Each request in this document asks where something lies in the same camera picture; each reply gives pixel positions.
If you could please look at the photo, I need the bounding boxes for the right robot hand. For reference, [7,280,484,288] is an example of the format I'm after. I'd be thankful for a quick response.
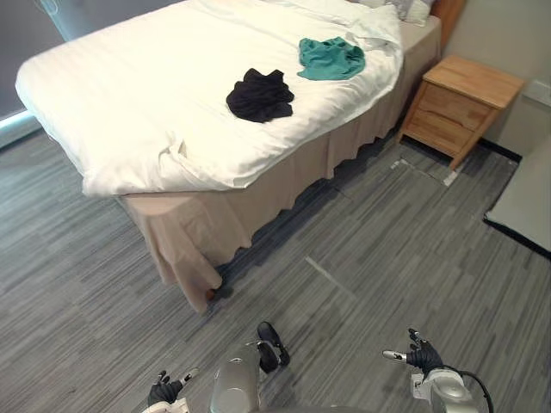
[382,329,444,383]

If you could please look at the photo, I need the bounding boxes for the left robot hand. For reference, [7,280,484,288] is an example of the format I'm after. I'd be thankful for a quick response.
[147,367,200,407]

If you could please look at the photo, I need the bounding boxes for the beige bed skirt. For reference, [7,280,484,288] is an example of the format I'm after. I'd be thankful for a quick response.
[115,16,443,314]

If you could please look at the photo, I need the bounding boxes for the black cloth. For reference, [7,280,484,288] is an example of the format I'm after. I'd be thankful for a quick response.
[226,67,296,125]

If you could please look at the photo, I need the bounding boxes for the teal cloth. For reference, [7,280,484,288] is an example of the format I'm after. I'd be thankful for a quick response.
[296,37,367,82]

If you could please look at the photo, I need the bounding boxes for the wooden nightstand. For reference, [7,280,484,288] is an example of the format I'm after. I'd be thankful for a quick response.
[398,54,526,171]

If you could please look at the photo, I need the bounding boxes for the white duvet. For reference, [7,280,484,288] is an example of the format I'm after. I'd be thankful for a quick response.
[15,0,406,198]

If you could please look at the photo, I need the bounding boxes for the wooden headboard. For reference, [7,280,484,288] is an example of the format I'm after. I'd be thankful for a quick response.
[432,0,468,52]

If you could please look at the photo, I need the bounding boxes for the white pillow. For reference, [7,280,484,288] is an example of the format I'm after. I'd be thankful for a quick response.
[399,0,436,28]

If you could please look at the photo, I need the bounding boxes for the grey patterned pillow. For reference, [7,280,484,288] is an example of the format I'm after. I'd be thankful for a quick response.
[385,0,417,21]

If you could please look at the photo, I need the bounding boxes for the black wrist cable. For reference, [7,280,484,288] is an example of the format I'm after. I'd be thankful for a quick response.
[443,365,495,413]

